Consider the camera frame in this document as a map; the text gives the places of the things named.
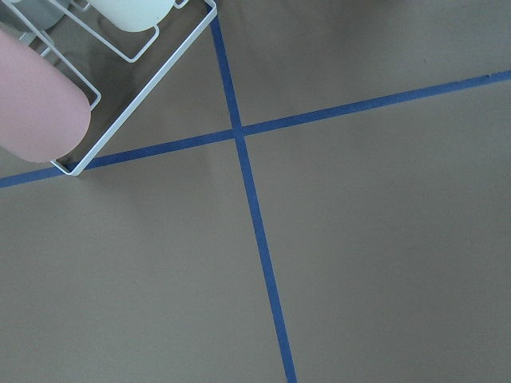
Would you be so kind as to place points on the mint green cup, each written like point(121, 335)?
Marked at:
point(133, 15)

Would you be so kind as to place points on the pink cup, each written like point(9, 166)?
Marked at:
point(44, 115)

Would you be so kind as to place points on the grey cup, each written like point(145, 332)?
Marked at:
point(41, 14)

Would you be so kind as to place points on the white wire cup rack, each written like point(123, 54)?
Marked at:
point(114, 68)

